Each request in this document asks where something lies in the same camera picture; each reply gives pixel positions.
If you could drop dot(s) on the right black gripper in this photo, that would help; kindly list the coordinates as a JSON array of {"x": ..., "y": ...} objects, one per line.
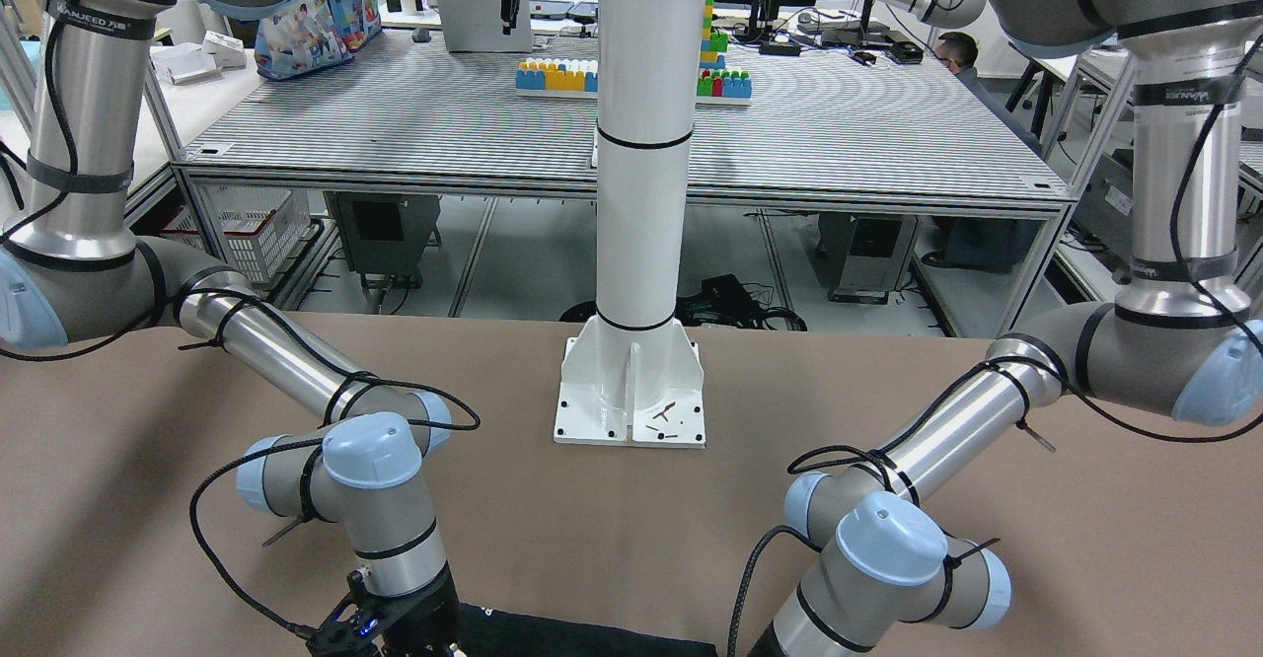
[{"x": 431, "y": 615}]

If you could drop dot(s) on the black printed t-shirt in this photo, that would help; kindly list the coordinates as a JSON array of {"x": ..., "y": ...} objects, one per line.
[{"x": 487, "y": 632}]

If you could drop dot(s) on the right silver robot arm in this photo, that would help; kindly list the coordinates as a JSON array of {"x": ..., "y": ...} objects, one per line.
[{"x": 73, "y": 271}]

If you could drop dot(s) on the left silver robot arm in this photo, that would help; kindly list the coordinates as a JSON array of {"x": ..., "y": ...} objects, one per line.
[{"x": 1176, "y": 341}]

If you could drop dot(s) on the white plastic basket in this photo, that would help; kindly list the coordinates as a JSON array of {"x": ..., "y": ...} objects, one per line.
[{"x": 262, "y": 225}]

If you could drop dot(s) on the colourful toy block set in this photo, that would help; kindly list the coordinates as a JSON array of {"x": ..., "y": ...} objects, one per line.
[{"x": 662, "y": 52}]

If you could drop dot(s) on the striped metal workbench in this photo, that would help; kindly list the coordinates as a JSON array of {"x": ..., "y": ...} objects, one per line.
[{"x": 821, "y": 132}]

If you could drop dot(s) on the person behind workbench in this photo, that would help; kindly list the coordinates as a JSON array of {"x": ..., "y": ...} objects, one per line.
[{"x": 958, "y": 51}]

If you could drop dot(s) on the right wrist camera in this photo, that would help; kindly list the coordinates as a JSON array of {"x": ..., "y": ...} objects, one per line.
[{"x": 355, "y": 623}]

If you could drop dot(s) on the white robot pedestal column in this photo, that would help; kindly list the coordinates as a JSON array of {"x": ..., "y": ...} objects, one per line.
[{"x": 632, "y": 377}]

